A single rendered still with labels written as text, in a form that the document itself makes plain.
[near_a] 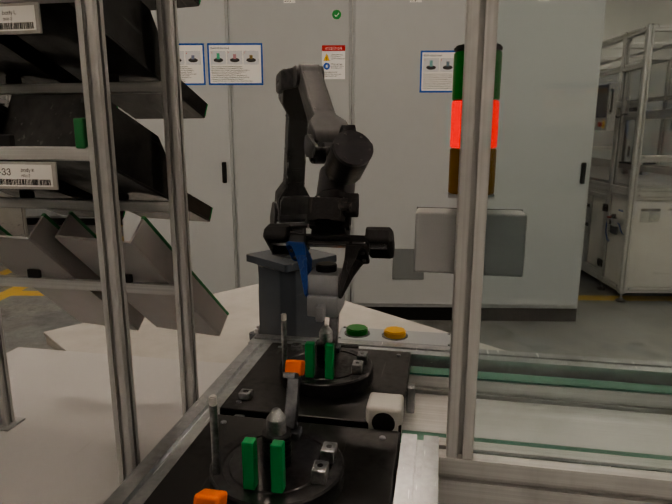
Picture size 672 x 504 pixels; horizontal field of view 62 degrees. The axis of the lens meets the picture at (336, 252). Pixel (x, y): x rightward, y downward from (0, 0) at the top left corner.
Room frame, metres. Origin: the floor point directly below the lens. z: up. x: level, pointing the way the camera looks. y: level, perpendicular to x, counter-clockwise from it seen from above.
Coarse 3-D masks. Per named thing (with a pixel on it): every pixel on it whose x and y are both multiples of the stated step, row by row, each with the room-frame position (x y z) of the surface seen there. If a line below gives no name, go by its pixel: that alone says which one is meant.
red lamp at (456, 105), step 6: (456, 102) 0.61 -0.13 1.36; (456, 108) 0.61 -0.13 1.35; (456, 114) 0.61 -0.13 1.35; (456, 120) 0.61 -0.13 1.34; (456, 126) 0.61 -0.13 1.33; (456, 132) 0.61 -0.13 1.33; (450, 138) 0.63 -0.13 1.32; (456, 138) 0.61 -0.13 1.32; (450, 144) 0.63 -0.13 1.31; (456, 144) 0.61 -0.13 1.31
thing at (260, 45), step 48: (240, 0) 3.82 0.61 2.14; (288, 0) 3.81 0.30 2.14; (336, 0) 3.80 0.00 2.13; (240, 48) 3.82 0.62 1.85; (288, 48) 3.81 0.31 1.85; (336, 48) 3.80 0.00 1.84; (240, 96) 3.82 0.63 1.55; (336, 96) 3.80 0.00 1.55; (240, 144) 3.82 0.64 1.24; (240, 192) 3.82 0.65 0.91; (240, 240) 3.82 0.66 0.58
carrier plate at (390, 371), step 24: (264, 360) 0.84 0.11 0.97; (384, 360) 0.84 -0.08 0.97; (408, 360) 0.84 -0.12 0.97; (240, 384) 0.75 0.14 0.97; (264, 384) 0.75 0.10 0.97; (384, 384) 0.75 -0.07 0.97; (240, 408) 0.68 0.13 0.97; (264, 408) 0.68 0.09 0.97; (312, 408) 0.68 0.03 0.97; (336, 408) 0.68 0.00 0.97; (360, 408) 0.68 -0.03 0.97
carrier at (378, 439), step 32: (224, 416) 0.66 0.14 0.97; (192, 448) 0.58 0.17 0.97; (224, 448) 0.55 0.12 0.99; (256, 448) 0.49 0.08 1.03; (288, 448) 0.52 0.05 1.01; (320, 448) 0.55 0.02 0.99; (352, 448) 0.58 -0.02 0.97; (384, 448) 0.58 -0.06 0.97; (192, 480) 0.52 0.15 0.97; (224, 480) 0.49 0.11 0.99; (256, 480) 0.48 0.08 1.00; (288, 480) 0.49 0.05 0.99; (320, 480) 0.49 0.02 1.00; (352, 480) 0.52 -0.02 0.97; (384, 480) 0.52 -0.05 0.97
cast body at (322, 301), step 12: (324, 264) 0.77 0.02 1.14; (336, 264) 0.78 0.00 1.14; (312, 276) 0.75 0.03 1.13; (324, 276) 0.75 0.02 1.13; (336, 276) 0.75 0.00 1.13; (312, 288) 0.75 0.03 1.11; (324, 288) 0.75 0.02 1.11; (336, 288) 0.75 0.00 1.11; (312, 300) 0.75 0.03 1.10; (324, 300) 0.74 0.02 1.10; (336, 300) 0.74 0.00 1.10; (312, 312) 0.75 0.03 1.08; (324, 312) 0.74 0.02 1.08; (336, 312) 0.74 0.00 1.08
